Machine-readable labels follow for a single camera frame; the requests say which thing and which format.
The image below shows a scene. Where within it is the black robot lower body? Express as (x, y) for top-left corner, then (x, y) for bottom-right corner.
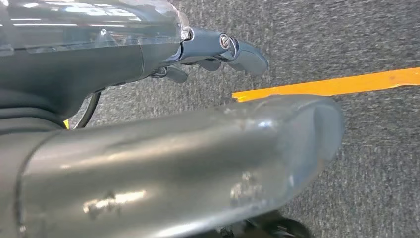
(216, 210), (314, 238)

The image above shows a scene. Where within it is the yellow floor tape square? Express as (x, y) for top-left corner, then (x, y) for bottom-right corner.
(232, 67), (420, 104)

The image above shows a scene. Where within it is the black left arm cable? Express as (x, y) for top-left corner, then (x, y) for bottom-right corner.
(72, 91), (103, 130)

